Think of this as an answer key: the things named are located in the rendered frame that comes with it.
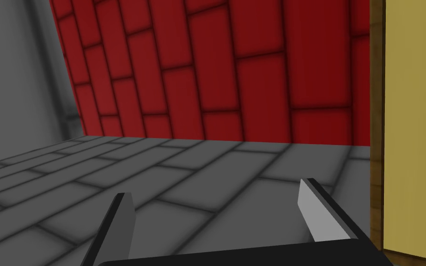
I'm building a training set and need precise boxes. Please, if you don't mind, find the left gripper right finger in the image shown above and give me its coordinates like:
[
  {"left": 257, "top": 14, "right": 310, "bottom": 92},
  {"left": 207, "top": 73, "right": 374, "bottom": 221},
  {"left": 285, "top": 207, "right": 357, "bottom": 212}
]
[{"left": 297, "top": 177, "right": 359, "bottom": 243}]

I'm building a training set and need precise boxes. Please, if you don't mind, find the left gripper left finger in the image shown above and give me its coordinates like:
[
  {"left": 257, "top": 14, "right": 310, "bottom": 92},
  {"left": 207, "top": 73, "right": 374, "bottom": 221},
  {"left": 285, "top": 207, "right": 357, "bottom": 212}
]
[{"left": 91, "top": 192, "right": 137, "bottom": 266}]

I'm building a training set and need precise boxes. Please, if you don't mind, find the yellow door leaf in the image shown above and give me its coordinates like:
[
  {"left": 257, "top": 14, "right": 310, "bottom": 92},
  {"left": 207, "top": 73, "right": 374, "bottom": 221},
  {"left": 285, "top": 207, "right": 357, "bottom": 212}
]
[{"left": 383, "top": 0, "right": 426, "bottom": 261}]

